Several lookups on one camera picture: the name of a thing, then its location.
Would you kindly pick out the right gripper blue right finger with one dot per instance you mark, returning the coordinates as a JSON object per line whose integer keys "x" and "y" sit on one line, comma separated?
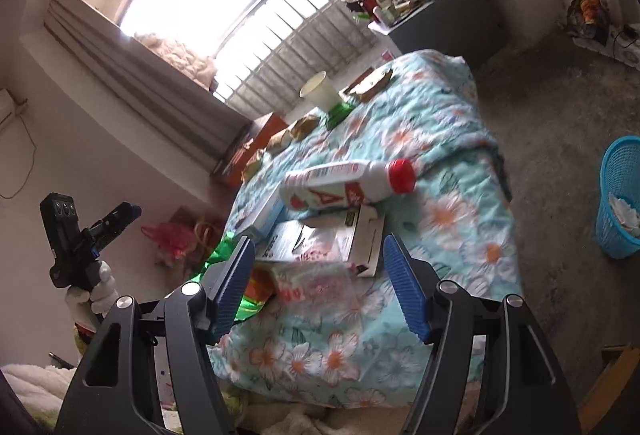
{"x": 523, "y": 388}

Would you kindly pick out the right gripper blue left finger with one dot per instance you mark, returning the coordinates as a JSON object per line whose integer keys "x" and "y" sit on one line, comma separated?
{"x": 114, "y": 389}

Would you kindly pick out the green snack bag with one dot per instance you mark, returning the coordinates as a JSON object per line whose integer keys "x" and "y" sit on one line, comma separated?
{"x": 235, "y": 289}

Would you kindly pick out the white cardboard box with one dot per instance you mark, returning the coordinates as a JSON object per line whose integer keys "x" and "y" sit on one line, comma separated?
{"x": 351, "y": 237}

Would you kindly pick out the white milk bottle red cap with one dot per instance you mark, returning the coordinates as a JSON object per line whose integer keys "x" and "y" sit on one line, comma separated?
{"x": 346, "y": 184}

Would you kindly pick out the yellow paper bag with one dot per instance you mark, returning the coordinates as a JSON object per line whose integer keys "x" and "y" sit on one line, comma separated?
{"x": 626, "y": 215}

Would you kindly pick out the clear plastic zip bag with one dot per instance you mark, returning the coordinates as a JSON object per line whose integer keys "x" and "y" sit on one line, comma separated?
{"x": 316, "y": 294}

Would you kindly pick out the white gloved left hand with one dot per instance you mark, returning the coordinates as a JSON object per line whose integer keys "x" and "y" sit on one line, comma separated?
{"x": 86, "y": 306}

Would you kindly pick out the wooden stool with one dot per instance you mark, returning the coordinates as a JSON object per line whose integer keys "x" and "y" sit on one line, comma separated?
{"x": 612, "y": 404}

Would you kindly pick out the red gift bag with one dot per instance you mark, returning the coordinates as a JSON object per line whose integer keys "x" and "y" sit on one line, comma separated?
{"x": 173, "y": 242}

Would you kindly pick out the orange red box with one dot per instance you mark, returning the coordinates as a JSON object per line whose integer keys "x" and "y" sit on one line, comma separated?
{"x": 254, "y": 136}

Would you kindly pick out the left grey curtain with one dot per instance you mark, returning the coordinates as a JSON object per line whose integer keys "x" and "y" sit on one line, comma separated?
{"x": 180, "y": 110}

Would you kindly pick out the blue plastic waste basket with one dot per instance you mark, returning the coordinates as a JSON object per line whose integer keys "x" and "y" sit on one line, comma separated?
{"x": 617, "y": 223}

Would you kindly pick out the white paper cup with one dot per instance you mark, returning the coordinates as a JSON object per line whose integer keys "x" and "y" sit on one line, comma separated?
{"x": 320, "y": 91}

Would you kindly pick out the green small snack packet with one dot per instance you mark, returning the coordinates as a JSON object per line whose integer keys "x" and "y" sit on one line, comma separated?
{"x": 338, "y": 114}

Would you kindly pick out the floral blue quilt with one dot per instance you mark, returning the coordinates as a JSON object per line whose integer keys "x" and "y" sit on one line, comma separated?
{"x": 359, "y": 352}

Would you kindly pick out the orange snack packet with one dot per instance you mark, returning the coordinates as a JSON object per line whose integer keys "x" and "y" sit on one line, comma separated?
{"x": 364, "y": 90}

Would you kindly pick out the white power strip box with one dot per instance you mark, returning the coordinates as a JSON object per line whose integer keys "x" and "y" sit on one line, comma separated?
{"x": 622, "y": 45}

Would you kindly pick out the grey cabinet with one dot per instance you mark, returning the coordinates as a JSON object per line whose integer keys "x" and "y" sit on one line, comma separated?
{"x": 470, "y": 29}

